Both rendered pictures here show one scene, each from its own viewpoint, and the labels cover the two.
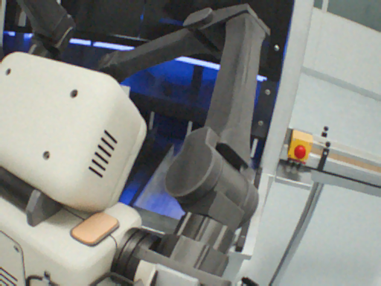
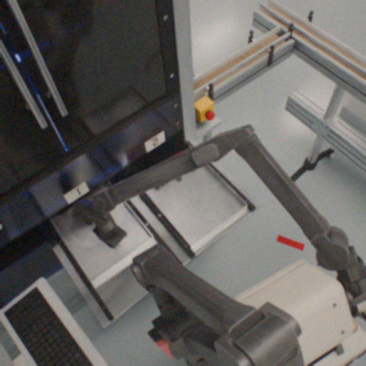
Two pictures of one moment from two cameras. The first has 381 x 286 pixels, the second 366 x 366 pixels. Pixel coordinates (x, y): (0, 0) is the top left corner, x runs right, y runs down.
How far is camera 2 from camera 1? 91 cm
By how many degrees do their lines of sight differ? 42
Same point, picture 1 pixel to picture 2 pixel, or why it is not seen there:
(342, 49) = not seen: outside the picture
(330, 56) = not seen: outside the picture
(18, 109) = (311, 338)
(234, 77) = (291, 192)
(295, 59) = (187, 70)
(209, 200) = (352, 260)
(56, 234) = (347, 342)
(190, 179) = (339, 261)
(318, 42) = not seen: outside the picture
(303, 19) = (186, 38)
